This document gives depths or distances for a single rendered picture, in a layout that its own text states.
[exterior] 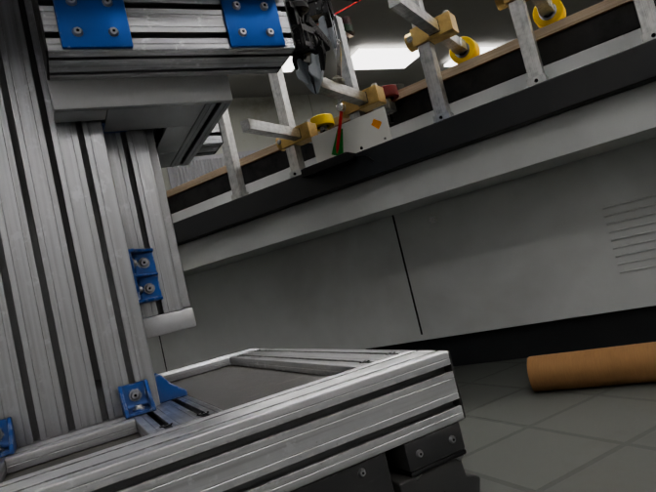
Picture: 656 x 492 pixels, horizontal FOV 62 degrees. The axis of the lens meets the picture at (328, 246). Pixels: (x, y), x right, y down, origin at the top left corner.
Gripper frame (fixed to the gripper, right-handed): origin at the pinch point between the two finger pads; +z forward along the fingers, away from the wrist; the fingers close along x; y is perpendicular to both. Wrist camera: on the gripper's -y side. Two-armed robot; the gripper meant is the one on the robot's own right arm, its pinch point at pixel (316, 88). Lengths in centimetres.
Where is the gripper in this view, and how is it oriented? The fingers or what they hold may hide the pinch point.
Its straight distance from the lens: 141.4
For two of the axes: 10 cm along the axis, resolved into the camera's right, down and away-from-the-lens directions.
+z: 2.3, 9.7, 0.6
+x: 8.5, -1.7, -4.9
